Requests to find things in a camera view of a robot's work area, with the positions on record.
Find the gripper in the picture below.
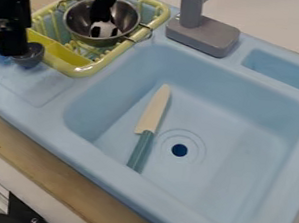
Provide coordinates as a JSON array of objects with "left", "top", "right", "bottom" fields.
[{"left": 0, "top": 0, "right": 36, "bottom": 60}]

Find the yellow dish rack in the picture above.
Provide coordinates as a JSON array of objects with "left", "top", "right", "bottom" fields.
[{"left": 22, "top": 0, "right": 174, "bottom": 88}]

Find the black and white toy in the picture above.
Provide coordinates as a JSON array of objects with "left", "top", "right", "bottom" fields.
[{"left": 86, "top": 0, "right": 124, "bottom": 42}]

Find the silver pot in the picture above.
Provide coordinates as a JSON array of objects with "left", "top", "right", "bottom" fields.
[{"left": 53, "top": 0, "right": 157, "bottom": 53}]

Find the grey tap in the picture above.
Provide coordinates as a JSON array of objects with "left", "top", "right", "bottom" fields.
[{"left": 162, "top": 0, "right": 245, "bottom": 60}]

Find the blue toy sink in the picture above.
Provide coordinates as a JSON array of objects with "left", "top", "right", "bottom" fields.
[{"left": 0, "top": 0, "right": 299, "bottom": 223}]

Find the toy knife with teal handle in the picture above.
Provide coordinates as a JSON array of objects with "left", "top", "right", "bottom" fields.
[{"left": 124, "top": 80, "right": 174, "bottom": 177}]

